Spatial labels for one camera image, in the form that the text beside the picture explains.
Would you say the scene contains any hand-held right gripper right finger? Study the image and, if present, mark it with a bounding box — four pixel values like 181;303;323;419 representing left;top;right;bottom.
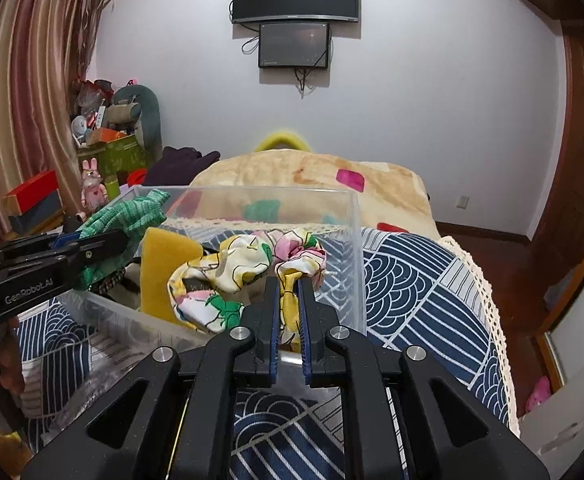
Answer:
298;277;554;480

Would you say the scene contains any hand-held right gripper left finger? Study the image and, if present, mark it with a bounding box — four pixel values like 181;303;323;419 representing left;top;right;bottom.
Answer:
20;277;281;480

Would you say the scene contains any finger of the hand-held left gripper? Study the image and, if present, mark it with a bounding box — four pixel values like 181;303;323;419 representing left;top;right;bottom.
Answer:
0;229;131;292
0;230;81;261

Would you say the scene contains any green knitted cloth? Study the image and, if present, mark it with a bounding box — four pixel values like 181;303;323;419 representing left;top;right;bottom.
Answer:
74;189;167;291

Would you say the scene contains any yellow floral cloth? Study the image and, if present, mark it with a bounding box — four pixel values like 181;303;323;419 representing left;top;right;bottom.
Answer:
167;227;329;348

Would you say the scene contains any clear plastic box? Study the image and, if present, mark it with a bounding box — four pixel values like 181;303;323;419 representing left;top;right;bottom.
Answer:
54;185;367;361

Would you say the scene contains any person's left hand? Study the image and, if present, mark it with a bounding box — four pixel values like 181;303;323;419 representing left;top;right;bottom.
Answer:
0;317;26;403

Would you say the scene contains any dark plaid cloth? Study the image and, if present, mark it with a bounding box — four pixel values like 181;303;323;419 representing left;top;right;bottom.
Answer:
89;265;142;306

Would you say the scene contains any dark grey box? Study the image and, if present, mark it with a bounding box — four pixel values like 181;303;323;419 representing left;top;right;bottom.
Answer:
9;192;67;235

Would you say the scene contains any red box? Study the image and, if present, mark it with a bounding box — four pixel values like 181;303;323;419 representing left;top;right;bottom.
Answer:
2;170;60;213

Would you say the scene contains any pink bunny toy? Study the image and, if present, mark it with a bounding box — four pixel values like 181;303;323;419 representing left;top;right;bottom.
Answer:
80;159;108;210

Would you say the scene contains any yellow sponge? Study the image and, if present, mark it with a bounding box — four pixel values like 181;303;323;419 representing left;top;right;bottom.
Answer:
139;227;205;331

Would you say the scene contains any green cardboard box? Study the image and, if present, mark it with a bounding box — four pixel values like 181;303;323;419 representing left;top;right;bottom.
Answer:
78;134;149;187

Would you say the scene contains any small white fan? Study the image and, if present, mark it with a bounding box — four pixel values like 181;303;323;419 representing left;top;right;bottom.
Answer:
70;115;90;148

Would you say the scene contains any dark purple cloth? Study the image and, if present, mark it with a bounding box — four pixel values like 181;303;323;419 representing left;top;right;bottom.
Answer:
144;146;221;187

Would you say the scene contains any navy patterned bed cover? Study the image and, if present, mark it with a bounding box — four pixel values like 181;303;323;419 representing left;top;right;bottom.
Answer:
12;220;520;480

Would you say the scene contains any grey plush toy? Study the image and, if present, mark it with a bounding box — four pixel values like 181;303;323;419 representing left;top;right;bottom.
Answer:
102;84;163;161

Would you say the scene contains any beige patterned blanket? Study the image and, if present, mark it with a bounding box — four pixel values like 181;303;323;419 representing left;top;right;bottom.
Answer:
189;152;440;241

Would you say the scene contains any striped pink curtain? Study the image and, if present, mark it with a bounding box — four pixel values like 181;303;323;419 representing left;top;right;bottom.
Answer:
0;0;118;247

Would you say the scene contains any yellow cushion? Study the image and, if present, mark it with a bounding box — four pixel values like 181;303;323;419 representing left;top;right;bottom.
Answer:
253;130;313;153

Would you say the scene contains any pink plush toy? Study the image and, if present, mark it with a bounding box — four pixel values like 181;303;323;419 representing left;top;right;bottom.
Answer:
526;377;552;411

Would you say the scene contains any white board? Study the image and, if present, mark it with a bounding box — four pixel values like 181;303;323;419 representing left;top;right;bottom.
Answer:
517;345;584;480

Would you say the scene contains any wooden door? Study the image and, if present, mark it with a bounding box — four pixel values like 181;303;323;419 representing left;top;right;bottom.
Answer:
524;20;584;343

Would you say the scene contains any small black wall monitor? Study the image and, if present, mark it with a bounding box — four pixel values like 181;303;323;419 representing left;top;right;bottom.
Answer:
258;21;330;70

